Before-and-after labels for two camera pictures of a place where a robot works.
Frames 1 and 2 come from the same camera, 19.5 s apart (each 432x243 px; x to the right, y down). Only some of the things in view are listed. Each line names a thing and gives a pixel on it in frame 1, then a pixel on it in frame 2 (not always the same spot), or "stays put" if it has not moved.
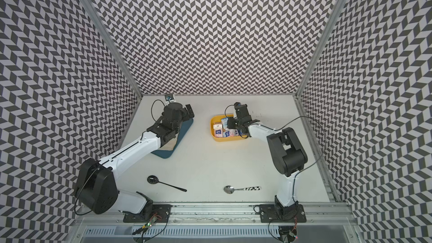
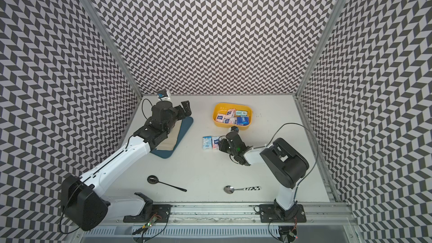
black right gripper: x=230 y=122 to x=222 y=147
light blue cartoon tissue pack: x=224 y=121 to x=207 y=142
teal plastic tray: x=185 y=126 stays put
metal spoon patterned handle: x=229 y=189 stays put
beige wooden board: x=170 y=144 stays put
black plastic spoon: x=153 y=179 stays put
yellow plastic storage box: x=217 y=118 to x=222 y=107
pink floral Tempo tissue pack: x=218 y=129 to x=215 y=142
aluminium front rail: x=316 y=214 stays put
